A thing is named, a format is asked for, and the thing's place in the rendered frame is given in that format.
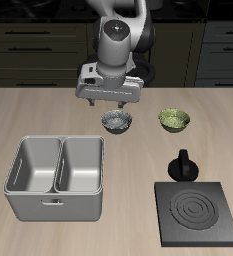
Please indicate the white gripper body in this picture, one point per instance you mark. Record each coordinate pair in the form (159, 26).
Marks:
(108, 92)

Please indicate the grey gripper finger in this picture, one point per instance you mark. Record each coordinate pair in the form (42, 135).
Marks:
(92, 102)
(121, 104)

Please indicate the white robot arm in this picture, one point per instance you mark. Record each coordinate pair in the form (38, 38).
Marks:
(116, 43)

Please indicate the black bowl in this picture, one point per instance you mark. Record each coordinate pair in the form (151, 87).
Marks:
(116, 121)

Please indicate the green bowl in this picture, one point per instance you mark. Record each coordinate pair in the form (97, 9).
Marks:
(174, 120)

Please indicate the black round stove knob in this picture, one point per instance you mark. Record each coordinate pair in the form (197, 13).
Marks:
(183, 168)

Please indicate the dark grey stove plate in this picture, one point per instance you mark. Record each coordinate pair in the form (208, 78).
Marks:
(195, 213)

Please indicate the dark kitchen cupboards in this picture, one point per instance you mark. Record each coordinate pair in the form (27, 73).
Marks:
(38, 50)

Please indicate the white two-bin basket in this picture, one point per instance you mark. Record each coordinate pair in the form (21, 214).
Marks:
(54, 178)

